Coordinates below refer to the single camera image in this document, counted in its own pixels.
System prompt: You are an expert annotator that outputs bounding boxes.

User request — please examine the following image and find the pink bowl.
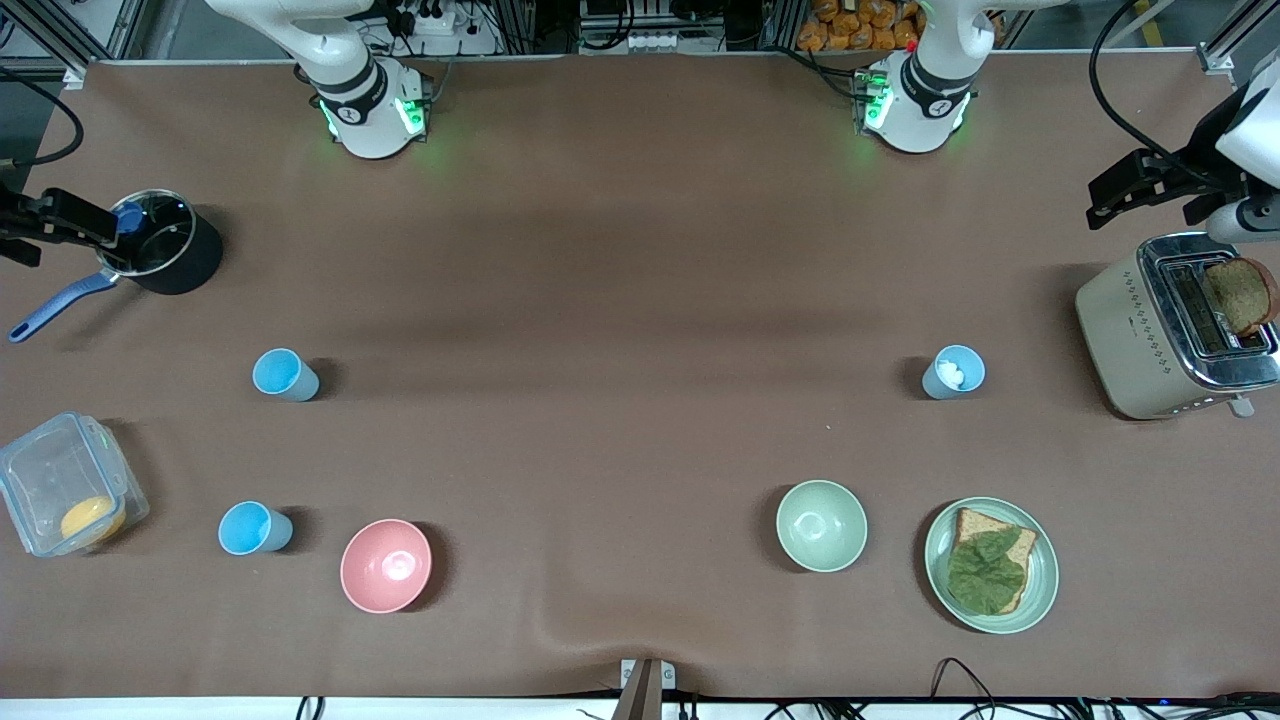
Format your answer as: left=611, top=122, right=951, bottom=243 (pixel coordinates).
left=340, top=518, right=434, bottom=614

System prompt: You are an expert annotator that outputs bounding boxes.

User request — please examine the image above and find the aluminium frame post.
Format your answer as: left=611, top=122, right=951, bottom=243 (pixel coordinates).
left=1195, top=0, right=1280, bottom=76
left=0, top=0, right=136, bottom=89

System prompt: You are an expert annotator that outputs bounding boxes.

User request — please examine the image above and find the green lettuce leaf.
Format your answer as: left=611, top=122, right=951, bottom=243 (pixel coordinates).
left=947, top=527, right=1029, bottom=615

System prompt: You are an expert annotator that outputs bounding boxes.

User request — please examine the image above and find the black pot with blue handle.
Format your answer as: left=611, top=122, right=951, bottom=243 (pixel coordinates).
left=8, top=188, right=224, bottom=344

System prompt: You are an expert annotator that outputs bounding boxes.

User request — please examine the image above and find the pale green bowl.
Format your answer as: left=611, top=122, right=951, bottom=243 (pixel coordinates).
left=776, top=480, right=869, bottom=574

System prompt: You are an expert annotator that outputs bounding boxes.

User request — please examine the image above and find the blue cup with white ball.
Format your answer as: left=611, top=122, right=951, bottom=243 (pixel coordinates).
left=921, top=344, right=987, bottom=401

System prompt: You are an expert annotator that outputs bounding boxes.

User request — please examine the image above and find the beige and chrome toaster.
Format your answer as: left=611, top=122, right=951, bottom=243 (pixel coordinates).
left=1075, top=232, right=1280, bottom=422

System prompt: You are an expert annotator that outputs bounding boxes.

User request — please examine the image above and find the looped black cable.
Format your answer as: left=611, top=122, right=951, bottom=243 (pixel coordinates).
left=932, top=656, right=1006, bottom=720

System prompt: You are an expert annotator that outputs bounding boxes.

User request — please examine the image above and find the white power strip with plugs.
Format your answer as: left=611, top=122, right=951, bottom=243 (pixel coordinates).
left=390, top=0, right=501, bottom=57

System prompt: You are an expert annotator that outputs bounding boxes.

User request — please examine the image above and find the orange fruit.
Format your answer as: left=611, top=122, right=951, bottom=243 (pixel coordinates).
left=60, top=496, right=127, bottom=546

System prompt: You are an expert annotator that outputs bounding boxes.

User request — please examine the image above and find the blue plastic cup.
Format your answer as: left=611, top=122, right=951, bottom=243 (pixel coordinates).
left=218, top=501, right=295, bottom=556
left=252, top=347, right=321, bottom=403

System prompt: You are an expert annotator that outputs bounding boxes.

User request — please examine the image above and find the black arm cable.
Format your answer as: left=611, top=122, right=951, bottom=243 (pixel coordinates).
left=1088, top=0, right=1206, bottom=166
left=0, top=62, right=86, bottom=169

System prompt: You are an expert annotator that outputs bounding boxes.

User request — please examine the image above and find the square toast slice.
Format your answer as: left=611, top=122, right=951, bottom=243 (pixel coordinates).
left=950, top=507, right=1039, bottom=615

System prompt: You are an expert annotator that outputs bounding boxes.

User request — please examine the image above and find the brown bread slice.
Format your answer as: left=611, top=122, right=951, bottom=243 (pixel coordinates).
left=1202, top=257, right=1280, bottom=338

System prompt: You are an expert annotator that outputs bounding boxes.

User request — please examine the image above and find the bag of orange snacks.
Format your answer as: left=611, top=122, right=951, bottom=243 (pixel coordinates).
left=796, top=0, right=923, bottom=53

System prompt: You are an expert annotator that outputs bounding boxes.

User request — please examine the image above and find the clear plastic food container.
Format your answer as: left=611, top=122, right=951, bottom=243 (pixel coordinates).
left=0, top=411, right=151, bottom=558

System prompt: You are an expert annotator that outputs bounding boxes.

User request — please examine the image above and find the pale green plate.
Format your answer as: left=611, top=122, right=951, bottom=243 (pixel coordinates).
left=924, top=497, right=1060, bottom=635

